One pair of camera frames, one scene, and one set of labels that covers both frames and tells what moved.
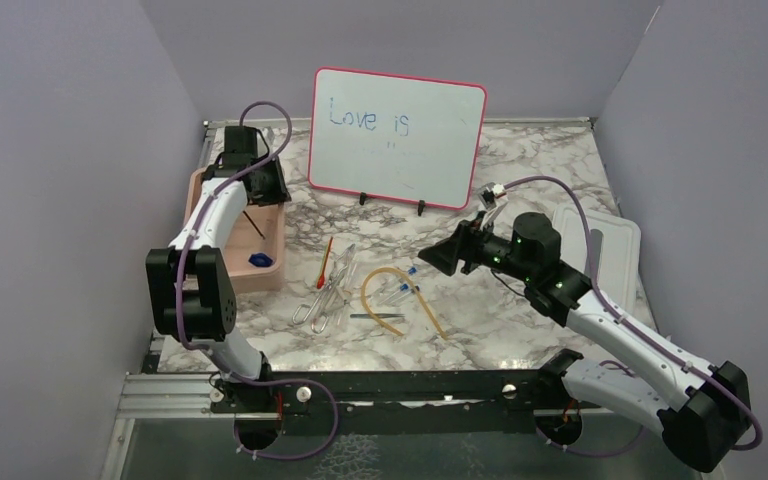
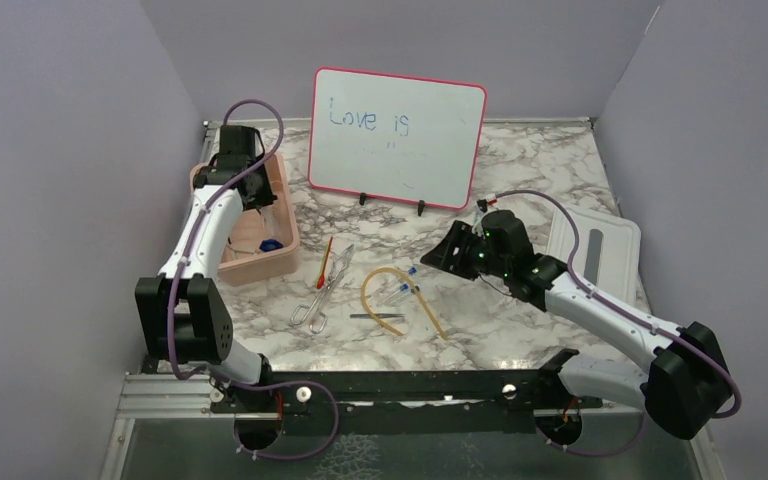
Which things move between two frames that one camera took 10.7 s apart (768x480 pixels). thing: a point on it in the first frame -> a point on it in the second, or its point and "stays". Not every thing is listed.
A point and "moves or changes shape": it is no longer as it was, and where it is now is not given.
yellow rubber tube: [408, 278] stays
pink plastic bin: [255, 254] moves or changes shape
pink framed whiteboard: [402, 137] stays
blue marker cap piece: [260, 260] -> [270, 244]
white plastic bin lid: [616, 247] stays
